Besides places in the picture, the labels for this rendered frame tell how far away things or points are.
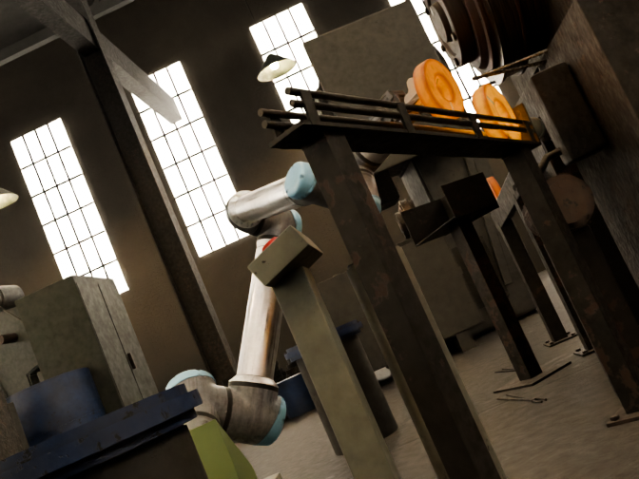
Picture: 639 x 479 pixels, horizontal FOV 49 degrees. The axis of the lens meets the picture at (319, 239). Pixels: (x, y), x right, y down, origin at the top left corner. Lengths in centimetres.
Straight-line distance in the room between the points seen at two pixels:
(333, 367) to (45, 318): 400
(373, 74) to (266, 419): 321
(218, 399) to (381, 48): 336
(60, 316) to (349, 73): 255
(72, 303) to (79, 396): 65
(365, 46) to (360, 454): 389
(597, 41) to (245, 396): 130
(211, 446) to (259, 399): 27
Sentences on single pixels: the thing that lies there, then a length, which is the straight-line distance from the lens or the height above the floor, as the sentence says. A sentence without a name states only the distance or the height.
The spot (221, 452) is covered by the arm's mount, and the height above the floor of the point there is 25.
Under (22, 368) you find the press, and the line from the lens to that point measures 959.
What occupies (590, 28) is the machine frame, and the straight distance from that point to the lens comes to 173.
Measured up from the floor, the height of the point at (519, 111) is 70.
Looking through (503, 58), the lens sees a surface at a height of 91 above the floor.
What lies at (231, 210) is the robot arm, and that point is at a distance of 215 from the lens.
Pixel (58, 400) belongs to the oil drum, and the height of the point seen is 73.
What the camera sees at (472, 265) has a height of 44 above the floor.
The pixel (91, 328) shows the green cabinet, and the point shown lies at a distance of 505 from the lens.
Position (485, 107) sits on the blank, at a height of 72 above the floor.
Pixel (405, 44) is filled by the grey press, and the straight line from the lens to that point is 499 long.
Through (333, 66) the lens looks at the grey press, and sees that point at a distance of 489.
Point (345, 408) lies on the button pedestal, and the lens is 133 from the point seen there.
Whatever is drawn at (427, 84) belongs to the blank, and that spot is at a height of 84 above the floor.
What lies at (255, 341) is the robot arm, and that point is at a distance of 213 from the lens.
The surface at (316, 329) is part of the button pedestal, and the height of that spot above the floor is 43.
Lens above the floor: 41
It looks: 8 degrees up
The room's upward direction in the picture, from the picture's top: 24 degrees counter-clockwise
